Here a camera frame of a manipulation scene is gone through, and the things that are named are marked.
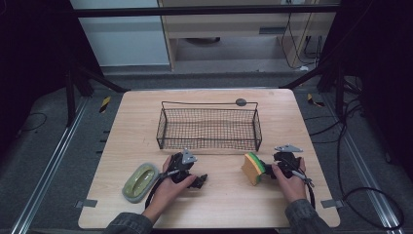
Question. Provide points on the black frame crossbar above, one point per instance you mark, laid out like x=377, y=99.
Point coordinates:
x=201, y=10

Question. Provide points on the gray tape patch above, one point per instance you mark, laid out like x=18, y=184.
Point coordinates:
x=331, y=203
x=86, y=203

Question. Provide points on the white cabinet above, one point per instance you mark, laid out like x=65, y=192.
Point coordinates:
x=125, y=35

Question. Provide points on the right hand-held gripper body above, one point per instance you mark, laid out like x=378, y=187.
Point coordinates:
x=287, y=159

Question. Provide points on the black metal stand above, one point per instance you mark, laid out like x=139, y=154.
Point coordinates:
x=339, y=87
x=69, y=97

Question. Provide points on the aluminium floor rail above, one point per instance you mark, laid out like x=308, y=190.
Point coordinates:
x=48, y=165
x=363, y=165

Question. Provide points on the yellow and green sponge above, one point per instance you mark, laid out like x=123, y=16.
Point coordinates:
x=251, y=169

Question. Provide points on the light wooden desk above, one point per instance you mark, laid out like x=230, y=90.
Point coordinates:
x=233, y=31

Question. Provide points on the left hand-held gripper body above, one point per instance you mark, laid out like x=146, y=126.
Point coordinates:
x=181, y=162

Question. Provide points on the person's right hand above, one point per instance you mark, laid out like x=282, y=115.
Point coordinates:
x=292, y=187

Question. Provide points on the person's left hand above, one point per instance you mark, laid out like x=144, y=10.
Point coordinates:
x=170, y=191

